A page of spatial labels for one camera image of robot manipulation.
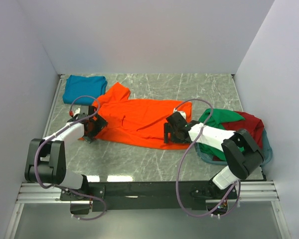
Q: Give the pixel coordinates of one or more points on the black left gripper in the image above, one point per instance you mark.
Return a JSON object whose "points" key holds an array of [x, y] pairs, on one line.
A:
{"points": [[99, 123]]}

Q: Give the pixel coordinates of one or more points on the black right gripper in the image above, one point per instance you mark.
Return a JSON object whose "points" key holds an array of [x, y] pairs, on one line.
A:
{"points": [[167, 129]]}

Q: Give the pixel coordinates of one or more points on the orange t shirt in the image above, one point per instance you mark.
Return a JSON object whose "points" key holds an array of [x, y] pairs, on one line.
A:
{"points": [[136, 122]]}

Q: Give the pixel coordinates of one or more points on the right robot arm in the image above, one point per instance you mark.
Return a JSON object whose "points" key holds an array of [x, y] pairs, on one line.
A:
{"points": [[241, 152]]}

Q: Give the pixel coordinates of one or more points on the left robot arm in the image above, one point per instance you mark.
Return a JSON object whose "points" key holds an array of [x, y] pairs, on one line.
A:
{"points": [[46, 158]]}

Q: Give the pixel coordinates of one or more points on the folded blue t shirt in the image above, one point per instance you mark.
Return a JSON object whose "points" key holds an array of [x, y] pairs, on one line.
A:
{"points": [[79, 86]]}

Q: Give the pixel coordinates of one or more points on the green t shirt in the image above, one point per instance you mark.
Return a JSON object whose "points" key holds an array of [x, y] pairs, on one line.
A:
{"points": [[218, 118]]}

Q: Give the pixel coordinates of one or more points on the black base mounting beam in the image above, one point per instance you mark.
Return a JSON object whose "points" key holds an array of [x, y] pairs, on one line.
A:
{"points": [[144, 195]]}

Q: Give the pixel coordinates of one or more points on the dark red t shirt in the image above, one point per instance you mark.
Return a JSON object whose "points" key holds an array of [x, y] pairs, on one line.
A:
{"points": [[252, 124]]}

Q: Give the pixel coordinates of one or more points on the teal plastic basket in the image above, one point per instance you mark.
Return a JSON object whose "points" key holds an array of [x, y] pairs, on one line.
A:
{"points": [[210, 159]]}

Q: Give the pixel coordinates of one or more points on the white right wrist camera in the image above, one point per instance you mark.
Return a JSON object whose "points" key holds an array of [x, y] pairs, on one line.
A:
{"points": [[182, 113]]}

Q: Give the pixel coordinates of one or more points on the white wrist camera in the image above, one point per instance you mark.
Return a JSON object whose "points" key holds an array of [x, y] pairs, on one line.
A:
{"points": [[182, 113], [74, 112]]}

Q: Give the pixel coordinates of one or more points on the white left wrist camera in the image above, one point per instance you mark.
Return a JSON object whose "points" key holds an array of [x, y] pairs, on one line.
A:
{"points": [[74, 112]]}

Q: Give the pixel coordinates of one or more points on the aluminium left side rail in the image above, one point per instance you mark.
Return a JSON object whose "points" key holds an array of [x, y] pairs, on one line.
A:
{"points": [[47, 126]]}

